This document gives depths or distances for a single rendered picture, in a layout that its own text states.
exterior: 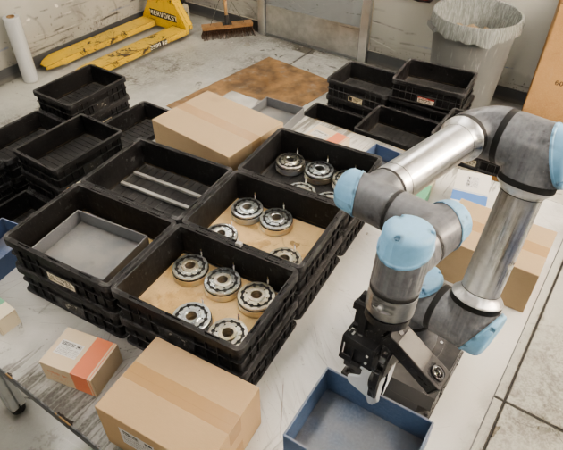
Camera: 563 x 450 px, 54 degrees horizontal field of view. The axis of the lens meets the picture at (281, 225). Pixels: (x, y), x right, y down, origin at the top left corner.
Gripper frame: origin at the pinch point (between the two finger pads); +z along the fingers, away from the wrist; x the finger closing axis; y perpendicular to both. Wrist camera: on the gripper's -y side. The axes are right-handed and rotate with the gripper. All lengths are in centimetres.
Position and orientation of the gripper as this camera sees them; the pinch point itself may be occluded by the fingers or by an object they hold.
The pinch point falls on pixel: (377, 398)
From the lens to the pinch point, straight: 100.2
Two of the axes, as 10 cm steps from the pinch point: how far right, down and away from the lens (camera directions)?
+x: -5.9, 4.3, -6.9
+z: -0.8, 8.1, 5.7
